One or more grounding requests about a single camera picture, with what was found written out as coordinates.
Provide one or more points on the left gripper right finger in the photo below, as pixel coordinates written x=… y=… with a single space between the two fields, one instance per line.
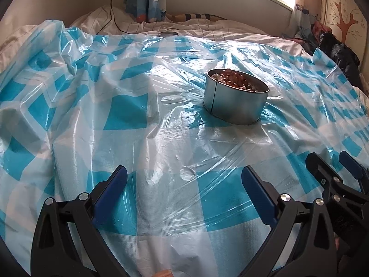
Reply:
x=262 y=194

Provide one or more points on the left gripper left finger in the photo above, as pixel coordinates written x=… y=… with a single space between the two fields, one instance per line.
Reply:
x=106 y=194

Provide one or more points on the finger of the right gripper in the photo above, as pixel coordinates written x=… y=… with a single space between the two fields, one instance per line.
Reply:
x=359 y=172
x=325 y=175

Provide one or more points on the right hand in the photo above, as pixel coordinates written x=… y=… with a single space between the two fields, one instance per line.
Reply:
x=337 y=241

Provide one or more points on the left hand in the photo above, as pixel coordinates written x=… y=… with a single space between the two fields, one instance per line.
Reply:
x=164 y=273

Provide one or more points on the round silver metal tin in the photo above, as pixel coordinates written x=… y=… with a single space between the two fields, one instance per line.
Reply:
x=234 y=96

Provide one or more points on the blue white checkered plastic sheet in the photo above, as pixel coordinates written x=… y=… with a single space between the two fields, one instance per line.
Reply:
x=75 y=105

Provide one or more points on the pile of clothes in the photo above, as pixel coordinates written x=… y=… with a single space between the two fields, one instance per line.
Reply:
x=311 y=34

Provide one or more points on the tree decorated wardrobe door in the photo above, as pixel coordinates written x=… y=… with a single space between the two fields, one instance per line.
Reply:
x=347 y=24

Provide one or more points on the small round silver lid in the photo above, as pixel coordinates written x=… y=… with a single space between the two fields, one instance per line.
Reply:
x=166 y=34

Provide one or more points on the white grid bed sheet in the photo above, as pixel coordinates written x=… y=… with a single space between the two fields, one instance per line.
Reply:
x=222 y=30

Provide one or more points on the striped pillow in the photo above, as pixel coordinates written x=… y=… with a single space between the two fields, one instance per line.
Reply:
x=186 y=17

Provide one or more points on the blue cartoon curtain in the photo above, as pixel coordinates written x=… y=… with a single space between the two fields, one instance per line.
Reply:
x=147 y=0

